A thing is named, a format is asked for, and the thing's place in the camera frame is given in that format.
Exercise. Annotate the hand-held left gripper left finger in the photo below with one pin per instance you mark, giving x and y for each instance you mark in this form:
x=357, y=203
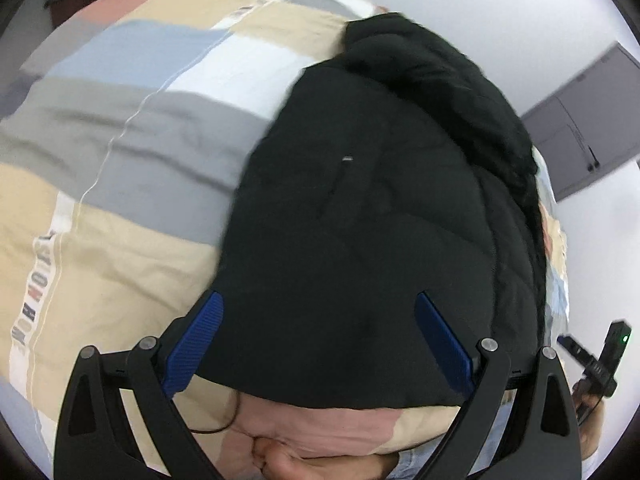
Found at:
x=196, y=347

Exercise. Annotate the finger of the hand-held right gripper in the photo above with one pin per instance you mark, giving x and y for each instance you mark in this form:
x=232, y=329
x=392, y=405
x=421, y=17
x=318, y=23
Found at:
x=577, y=351

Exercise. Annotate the black puffer jacket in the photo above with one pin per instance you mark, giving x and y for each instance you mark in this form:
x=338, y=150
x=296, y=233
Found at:
x=360, y=240

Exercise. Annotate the grey door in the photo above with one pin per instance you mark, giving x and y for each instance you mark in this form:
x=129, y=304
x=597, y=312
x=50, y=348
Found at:
x=580, y=130

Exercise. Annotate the checked patchwork quilt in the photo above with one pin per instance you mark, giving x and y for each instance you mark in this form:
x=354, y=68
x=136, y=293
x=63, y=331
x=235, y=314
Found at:
x=125, y=160

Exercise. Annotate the person's left hand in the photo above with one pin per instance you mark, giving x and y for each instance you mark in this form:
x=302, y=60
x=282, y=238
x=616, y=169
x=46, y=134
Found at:
x=320, y=467

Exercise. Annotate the dark red suitcase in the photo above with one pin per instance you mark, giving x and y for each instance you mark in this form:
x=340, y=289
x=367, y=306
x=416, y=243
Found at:
x=70, y=7

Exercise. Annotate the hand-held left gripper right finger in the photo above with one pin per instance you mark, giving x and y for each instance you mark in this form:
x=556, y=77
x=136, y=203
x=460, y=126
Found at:
x=444, y=346

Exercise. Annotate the person's right hand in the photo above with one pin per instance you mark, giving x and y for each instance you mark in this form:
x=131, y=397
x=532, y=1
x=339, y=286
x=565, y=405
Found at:
x=592, y=425

